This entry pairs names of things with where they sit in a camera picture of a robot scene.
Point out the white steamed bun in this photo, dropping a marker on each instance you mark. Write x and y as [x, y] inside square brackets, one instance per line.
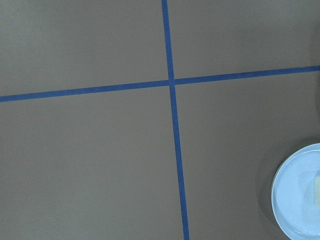
[316, 190]

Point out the light blue round plate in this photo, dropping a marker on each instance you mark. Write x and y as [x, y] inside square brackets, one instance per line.
[292, 194]

